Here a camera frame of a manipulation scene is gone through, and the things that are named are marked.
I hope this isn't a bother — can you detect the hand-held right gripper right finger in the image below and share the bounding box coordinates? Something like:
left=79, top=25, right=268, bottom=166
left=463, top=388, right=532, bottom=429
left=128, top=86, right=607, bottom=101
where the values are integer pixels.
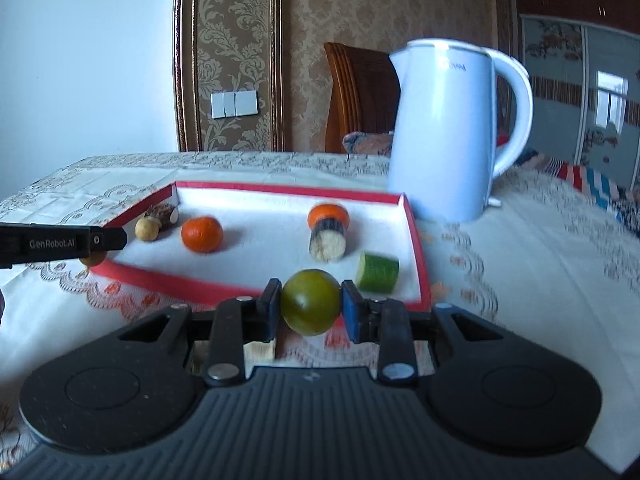
left=341, top=281, right=507, bottom=387

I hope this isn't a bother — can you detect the pink patterned pillow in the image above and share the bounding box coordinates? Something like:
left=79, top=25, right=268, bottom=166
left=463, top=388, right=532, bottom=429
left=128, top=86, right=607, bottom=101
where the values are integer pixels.
left=342, top=131, right=393, bottom=156

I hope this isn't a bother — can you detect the dark speckled cloth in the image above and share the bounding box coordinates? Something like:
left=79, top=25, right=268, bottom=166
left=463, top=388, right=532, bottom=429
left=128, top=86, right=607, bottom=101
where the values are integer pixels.
left=617, top=195, right=640, bottom=233

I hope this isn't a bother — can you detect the white electric kettle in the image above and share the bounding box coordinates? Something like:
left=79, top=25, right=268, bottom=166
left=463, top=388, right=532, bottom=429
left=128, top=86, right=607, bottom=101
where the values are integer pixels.
left=387, top=37, right=534, bottom=223

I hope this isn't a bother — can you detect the white wall light switch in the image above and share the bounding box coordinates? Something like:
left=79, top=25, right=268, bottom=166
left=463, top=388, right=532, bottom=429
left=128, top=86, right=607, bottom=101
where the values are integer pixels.
left=210, top=90, right=259, bottom=119

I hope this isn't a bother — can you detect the ornate wooden wall frame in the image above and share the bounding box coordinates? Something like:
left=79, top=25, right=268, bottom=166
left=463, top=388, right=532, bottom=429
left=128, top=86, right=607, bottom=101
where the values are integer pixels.
left=172, top=0, right=286, bottom=153

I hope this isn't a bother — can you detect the small tan potato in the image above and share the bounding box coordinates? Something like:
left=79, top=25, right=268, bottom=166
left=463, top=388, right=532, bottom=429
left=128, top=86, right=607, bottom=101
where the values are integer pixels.
left=135, top=216, right=162, bottom=242

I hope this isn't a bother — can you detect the green tangerine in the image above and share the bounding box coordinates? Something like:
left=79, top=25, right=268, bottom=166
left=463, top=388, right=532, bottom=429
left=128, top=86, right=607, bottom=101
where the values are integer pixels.
left=280, top=269, right=343, bottom=337

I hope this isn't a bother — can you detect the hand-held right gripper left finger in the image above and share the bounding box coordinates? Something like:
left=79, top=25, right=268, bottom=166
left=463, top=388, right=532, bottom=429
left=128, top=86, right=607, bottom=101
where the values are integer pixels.
left=117, top=278, right=283, bottom=387

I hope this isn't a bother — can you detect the striped colourful blanket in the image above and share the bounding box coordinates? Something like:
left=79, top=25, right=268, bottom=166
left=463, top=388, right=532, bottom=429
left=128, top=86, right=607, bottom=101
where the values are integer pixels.
left=515, top=147, right=626, bottom=211

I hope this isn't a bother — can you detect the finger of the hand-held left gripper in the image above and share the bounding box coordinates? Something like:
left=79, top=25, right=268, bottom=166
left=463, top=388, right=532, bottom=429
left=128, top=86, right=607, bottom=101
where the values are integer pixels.
left=90, top=227, right=128, bottom=252

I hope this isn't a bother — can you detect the green cucumber piece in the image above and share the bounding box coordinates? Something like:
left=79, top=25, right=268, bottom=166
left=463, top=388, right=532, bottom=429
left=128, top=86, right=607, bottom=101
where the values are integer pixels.
left=356, top=251, right=400, bottom=293

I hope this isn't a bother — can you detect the red and white tray box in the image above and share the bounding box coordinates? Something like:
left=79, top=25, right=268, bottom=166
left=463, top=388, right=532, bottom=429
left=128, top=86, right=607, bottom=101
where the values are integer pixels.
left=90, top=180, right=432, bottom=313

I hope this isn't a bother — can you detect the orange tangerine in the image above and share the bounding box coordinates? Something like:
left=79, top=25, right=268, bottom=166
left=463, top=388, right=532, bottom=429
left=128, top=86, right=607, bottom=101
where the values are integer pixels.
left=181, top=216, right=224, bottom=253
left=307, top=202, right=349, bottom=231

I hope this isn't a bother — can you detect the mirrored sliding wardrobe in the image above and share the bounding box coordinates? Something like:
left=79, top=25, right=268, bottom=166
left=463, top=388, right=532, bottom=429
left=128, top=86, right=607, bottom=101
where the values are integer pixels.
left=510, top=0, right=640, bottom=191

